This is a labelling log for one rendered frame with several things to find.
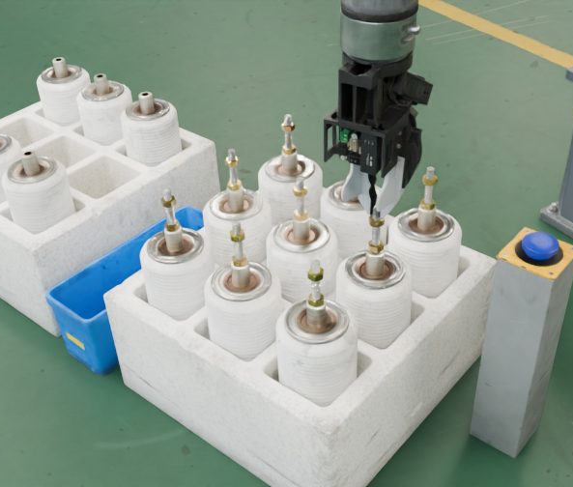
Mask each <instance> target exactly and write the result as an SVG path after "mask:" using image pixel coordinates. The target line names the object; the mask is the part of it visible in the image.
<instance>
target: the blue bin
mask: <svg viewBox="0 0 573 487"><path fill-rule="evenodd" d="M174 214H175V219H177V220H178V221H179V223H180V226H181V227H183V228H189V229H192V230H195V231H199V230H200V229H202V228H203V227H205V226H204V218H203V212H202V211H200V210H198V209H196V208H194V207H192V206H183V207H181V208H180V209H178V210H177V211H175V212H174ZM166 221H167V216H166V217H165V218H163V219H162V220H160V221H158V222H157V223H155V224H153V225H152V226H150V227H149V228H147V229H145V230H144V231H142V232H141V233H139V234H137V235H136V236H134V237H132V238H131V239H129V240H128V241H126V242H124V243H122V244H121V245H119V246H117V247H116V248H114V249H112V250H111V251H109V252H108V253H106V254H104V255H103V256H101V258H99V259H97V260H96V261H94V262H92V263H91V264H89V265H88V266H86V267H84V268H83V269H81V270H80V271H78V272H76V273H74V274H72V275H71V276H69V277H68V278H66V279H64V280H63V281H61V282H60V283H58V284H56V285H55V286H53V287H51V288H50V289H49V290H48V291H47V292H46V293H45V298H46V301H47V303H48V304H49V305H50V306H51V307H52V310H53V313H54V315H55V318H56V321H57V324H58V326H59V329H60V332H61V334H62V337H63V339H64V342H65V345H66V348H67V350H68V352H69V354H70V355H72V356H73V357H75V358H76V359H78V360H79V361H80V362H82V363H83V364H84V365H86V366H87V367H88V368H90V369H91V370H92V371H94V372H95V373H96V374H98V375H100V376H104V375H107V374H109V373H110V372H111V371H113V370H114V369H115V368H117V367H118V366H120V363H119V359H118V355H117V351H116V347H115V342H114V338H113V334H112V330H111V327H110V322H109V318H108V314H107V310H106V305H105V301H104V297H103V296H104V294H106V293H107V292H109V291H110V290H112V289H113V288H115V287H116V286H117V285H121V284H122V283H123V282H124V281H125V280H126V279H128V278H129V277H131V276H132V275H134V274H135V273H137V272H139V271H140V270H142V266H141V260H140V252H141V249H142V247H143V246H144V244H145V243H146V241H148V240H149V239H150V238H151V237H152V236H154V235H155V234H157V233H158V232H160V231H163V230H164V228H165V225H164V223H165V222H166Z"/></svg>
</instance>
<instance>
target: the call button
mask: <svg viewBox="0 0 573 487"><path fill-rule="evenodd" d="M522 248H523V249H524V250H525V252H526V254H527V255H528V256H529V257H530V258H532V259H536V260H547V259H550V258H551V257H552V256H554V255H556V254H557V252H558V250H559V242H558V240H557V239H556V238H555V237H553V236H552V235H550V234H547V233H543V232H532V233H528V234H526V236H525V237H524V238H523V240H522Z"/></svg>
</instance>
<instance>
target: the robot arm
mask: <svg viewBox="0 0 573 487"><path fill-rule="evenodd" d="M417 10H418V0H341V7H340V47H341V49H342V65H343V66H342V67H341V68H340V69H339V70H338V106H337V107H336V108H335V109H333V110H332V112H331V113H330V114H329V115H328V116H327V117H326V118H325V119H324V162H327V161H328V160H329V159H330V158H331V157H332V156H333V155H334V154H336V155H339V157H340V158H341V159H343V160H344V159H345V160H348V162H349V163H350V165H351V169H350V174H349V176H348V178H347V180H346V182H345V184H344V186H343V187H342V192H341V197H342V200H343V201H344V202H347V201H349V200H351V199H353V198H355V197H358V200H359V202H360V203H361V205H362V207H363V208H364V209H365V211H366V212H367V214H368V215H372V214H373V208H374V207H375V203H376V199H377V193H376V189H375V183H376V180H377V178H376V174H377V173H378V172H379V171H380V170H381V178H385V180H384V184H383V186H382V189H381V191H380V193H379V196H378V199H377V204H376V210H377V212H379V218H384V217H385V216H386V215H387V214H389V213H390V211H391V210H392V209H393V208H394V207H395V205H396V204H397V202H398V201H399V199H400V197H401V196H402V194H403V192H404V190H405V188H406V187H407V185H408V183H409V182H410V180H411V178H412V176H413V175H414V173H415V171H416V169H417V167H418V165H419V163H420V160H421V156H422V143H421V133H422V129H418V128H417V127H416V119H415V117H416V116H417V114H418V112H417V111H416V110H415V109H414V108H413V107H412V105H417V104H418V103H420V104H425V105H427V104H428V101H429V98H430V95H431V92H432V88H433V84H431V83H429V82H427V81H425V78H424V77H422V76H419V75H417V74H416V73H414V72H407V70H408V69H409V68H410V67H411V66H412V64H413V52H414V48H415V35H418V34H419V33H420V26H419V25H417V24H416V18H417ZM336 126H339V142H338V143H337V144H336ZM331 127H332V145H331V146H330V147H329V148H328V129H330V128H331Z"/></svg>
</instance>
